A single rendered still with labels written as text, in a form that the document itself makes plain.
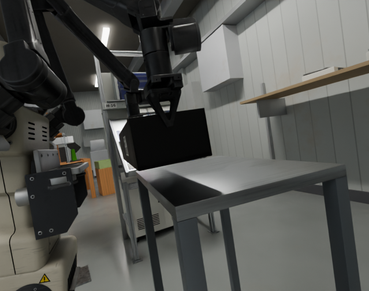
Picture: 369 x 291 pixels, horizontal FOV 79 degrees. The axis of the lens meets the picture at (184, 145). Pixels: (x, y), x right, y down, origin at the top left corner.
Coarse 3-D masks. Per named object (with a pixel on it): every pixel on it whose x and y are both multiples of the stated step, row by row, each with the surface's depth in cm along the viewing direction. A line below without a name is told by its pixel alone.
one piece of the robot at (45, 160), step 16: (48, 160) 63; (32, 176) 54; (48, 176) 55; (64, 176) 56; (80, 176) 80; (16, 192) 54; (32, 192) 54; (48, 192) 55; (64, 192) 56; (80, 192) 80; (32, 208) 54; (48, 208) 55; (64, 208) 56; (48, 224) 55; (64, 224) 56
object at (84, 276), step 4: (68, 232) 169; (80, 268) 179; (84, 268) 178; (88, 268) 177; (80, 272) 174; (84, 272) 173; (88, 272) 172; (80, 276) 168; (84, 276) 167; (88, 276) 166; (80, 280) 163; (84, 280) 162; (88, 280) 161; (76, 284) 158; (80, 284) 158
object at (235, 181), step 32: (224, 160) 99; (256, 160) 84; (160, 192) 55; (192, 192) 51; (224, 192) 47; (256, 192) 48; (192, 224) 43; (224, 224) 119; (352, 224) 56; (192, 256) 43; (352, 256) 56; (160, 288) 107; (192, 288) 43; (352, 288) 56
